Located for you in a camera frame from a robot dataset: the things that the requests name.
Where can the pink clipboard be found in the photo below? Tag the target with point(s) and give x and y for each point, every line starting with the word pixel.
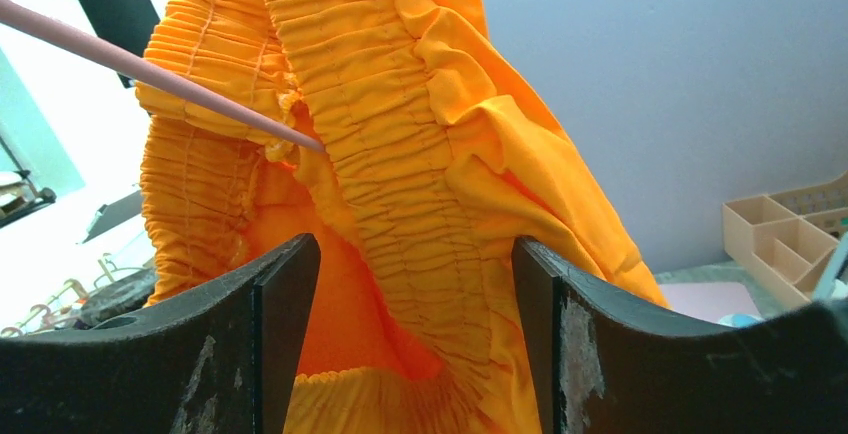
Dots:
pixel 709 301

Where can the pink wire hanger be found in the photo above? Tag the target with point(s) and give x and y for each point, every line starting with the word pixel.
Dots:
pixel 103 53

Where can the blue packaged item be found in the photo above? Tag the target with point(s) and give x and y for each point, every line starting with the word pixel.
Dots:
pixel 739 320

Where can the orange shorts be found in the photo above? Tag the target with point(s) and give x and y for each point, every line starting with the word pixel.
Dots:
pixel 436 156

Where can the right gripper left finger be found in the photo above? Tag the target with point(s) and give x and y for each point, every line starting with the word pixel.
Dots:
pixel 219 358

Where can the peach file organizer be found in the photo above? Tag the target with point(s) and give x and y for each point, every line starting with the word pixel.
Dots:
pixel 793 243

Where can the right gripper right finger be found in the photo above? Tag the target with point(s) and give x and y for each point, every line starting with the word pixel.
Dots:
pixel 605 361

